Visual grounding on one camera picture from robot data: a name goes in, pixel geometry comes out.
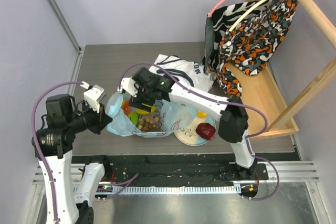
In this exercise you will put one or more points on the zebra print garment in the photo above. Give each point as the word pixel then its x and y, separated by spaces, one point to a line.
pixel 221 20

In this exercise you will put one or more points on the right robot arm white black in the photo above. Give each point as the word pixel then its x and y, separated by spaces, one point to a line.
pixel 231 117

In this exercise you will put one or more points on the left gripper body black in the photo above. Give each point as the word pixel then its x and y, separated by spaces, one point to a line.
pixel 89 118

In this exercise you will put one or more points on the aluminium frame post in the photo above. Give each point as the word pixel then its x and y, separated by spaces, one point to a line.
pixel 61 19

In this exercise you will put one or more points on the white slotted cable duct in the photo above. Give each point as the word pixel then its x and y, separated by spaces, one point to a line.
pixel 235 189

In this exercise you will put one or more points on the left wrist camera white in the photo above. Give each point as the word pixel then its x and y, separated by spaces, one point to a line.
pixel 93 96

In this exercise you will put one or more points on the light blue plastic bag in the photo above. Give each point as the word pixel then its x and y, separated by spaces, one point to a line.
pixel 173 117

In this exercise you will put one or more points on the orange watermelon slice fake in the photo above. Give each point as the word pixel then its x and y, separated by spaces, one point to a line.
pixel 126 107

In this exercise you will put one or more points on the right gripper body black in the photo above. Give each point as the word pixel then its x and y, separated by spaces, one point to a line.
pixel 142 102

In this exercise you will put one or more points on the cream hanger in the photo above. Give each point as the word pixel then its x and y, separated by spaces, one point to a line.
pixel 243 16

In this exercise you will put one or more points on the yellow fake pear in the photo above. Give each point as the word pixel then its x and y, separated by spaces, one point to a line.
pixel 201 114

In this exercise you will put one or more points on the cream and blue plate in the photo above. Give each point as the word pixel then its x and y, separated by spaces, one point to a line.
pixel 188 134

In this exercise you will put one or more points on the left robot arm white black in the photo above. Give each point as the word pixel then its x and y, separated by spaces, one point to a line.
pixel 63 122

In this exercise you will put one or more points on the red fake apple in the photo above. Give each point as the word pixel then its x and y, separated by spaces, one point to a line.
pixel 206 131

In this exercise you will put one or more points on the wooden clothes rack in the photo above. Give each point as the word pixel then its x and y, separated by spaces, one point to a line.
pixel 304 64

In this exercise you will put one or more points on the white jersey with navy trim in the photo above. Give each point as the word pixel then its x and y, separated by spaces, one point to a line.
pixel 190 72

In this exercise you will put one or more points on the orange camouflage print garment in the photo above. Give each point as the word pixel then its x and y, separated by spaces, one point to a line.
pixel 251 44

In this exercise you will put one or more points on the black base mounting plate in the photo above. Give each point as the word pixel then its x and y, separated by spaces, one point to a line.
pixel 187 170

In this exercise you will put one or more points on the yellow fake banana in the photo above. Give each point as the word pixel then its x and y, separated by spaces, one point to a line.
pixel 146 110

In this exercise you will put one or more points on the green fake fruit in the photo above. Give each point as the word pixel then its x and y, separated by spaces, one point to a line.
pixel 133 116

